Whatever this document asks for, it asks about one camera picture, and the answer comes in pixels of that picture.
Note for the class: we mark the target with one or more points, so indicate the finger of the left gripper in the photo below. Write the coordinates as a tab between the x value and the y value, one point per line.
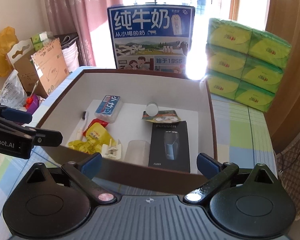
16	115
46	137

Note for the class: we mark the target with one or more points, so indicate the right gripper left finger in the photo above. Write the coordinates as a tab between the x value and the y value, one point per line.
82	174

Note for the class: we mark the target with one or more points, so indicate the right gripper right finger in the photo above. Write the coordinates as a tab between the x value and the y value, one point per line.
218	176

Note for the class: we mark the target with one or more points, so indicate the yellow snack packet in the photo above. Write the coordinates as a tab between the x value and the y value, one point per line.
96	136

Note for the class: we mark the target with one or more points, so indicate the white power plug adapter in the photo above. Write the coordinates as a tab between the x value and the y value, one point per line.
112	151

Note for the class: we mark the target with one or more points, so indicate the clear plastic cup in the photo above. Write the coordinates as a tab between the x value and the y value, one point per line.
137	152

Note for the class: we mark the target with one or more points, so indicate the white toothbrush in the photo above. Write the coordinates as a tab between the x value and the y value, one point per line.
83	123

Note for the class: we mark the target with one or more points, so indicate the clear plastic bag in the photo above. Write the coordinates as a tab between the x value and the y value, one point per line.
12	93

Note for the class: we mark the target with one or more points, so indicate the purple box with red item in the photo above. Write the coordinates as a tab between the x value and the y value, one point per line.
32	103

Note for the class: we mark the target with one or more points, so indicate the brown cardboard carton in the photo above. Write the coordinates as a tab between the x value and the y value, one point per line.
40	71

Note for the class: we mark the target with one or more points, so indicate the red snack packet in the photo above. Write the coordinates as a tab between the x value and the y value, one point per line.
94	121

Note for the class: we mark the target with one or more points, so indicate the black shaver box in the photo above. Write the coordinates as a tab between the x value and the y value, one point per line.
169	147

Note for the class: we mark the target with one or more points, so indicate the blue white tissue packet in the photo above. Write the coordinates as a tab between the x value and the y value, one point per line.
109	108

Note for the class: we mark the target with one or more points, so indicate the yellow plastic bag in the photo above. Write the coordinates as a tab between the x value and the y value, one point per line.
8	39

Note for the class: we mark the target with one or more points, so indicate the brown quilted chair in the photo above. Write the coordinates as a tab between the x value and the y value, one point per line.
288	168

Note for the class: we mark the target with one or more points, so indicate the brown open cardboard box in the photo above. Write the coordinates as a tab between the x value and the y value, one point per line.
190	99

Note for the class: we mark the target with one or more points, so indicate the green round-label card packet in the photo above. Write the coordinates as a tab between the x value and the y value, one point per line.
162	117

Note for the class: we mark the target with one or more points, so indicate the white stacked buckets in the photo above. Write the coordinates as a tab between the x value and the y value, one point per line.
71	57

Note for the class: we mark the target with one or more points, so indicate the small white lidded jar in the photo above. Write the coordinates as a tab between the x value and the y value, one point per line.
152	109

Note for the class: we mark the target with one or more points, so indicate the green tissue pack bundle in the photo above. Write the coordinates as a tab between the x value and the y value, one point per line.
245	64

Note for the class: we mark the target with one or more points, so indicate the pink patterned curtain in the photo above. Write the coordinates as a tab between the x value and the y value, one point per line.
81	17

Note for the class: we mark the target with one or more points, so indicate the blue milk carton box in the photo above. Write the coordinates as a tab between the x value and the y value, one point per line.
154	37

